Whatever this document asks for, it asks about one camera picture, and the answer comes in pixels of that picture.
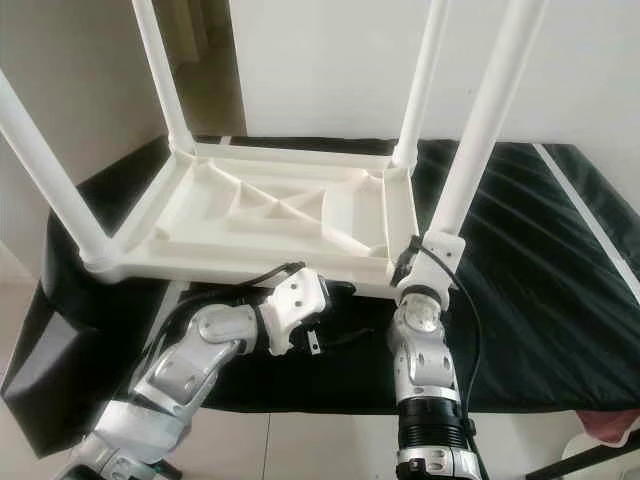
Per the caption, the white plastic table top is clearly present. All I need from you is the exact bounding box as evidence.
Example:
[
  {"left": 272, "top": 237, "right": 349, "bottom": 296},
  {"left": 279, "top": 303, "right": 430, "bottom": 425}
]
[{"left": 82, "top": 138, "right": 426, "bottom": 296}]

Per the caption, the white plastic table leg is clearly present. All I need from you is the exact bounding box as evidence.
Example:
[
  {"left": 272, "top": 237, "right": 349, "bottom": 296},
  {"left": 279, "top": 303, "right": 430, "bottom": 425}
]
[
  {"left": 132, "top": 0, "right": 196, "bottom": 153},
  {"left": 0, "top": 75, "right": 126, "bottom": 276},
  {"left": 425, "top": 0, "right": 551, "bottom": 241},
  {"left": 392, "top": 0, "right": 451, "bottom": 171}
]

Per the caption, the white fabric strip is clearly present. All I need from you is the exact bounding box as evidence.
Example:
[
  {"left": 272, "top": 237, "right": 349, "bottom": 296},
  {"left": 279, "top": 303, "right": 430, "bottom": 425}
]
[
  {"left": 150, "top": 282, "right": 191, "bottom": 333},
  {"left": 530, "top": 142, "right": 640, "bottom": 296}
]

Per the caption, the black table cloth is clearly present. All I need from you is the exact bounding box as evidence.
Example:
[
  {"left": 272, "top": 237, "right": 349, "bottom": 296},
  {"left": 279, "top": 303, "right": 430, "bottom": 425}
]
[{"left": 2, "top": 135, "right": 640, "bottom": 459}]

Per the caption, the black metal table leg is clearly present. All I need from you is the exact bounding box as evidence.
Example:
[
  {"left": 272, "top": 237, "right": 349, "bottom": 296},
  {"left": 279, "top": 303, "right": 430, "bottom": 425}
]
[{"left": 525, "top": 440, "right": 640, "bottom": 480}]

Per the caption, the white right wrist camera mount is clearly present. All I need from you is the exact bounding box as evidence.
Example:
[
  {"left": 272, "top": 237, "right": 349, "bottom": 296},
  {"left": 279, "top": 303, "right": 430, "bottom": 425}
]
[{"left": 398, "top": 232, "right": 466, "bottom": 301}]

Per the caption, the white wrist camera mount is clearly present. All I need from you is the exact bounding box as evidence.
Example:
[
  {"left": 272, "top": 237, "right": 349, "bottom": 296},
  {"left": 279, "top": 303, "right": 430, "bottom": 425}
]
[
  {"left": 258, "top": 265, "right": 331, "bottom": 356},
  {"left": 398, "top": 232, "right": 466, "bottom": 301}
]

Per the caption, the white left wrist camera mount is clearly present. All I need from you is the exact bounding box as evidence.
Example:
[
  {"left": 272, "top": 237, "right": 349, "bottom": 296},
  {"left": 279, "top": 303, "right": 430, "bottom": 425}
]
[{"left": 258, "top": 265, "right": 331, "bottom": 356}]

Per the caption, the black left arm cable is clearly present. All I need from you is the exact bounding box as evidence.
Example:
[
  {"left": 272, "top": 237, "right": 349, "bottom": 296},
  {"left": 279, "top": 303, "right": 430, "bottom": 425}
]
[{"left": 150, "top": 262, "right": 306, "bottom": 381}]

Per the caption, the beige door frame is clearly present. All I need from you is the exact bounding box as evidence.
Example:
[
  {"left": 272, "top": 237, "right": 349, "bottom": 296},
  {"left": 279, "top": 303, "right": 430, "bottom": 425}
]
[{"left": 155, "top": 0, "right": 231, "bottom": 71}]

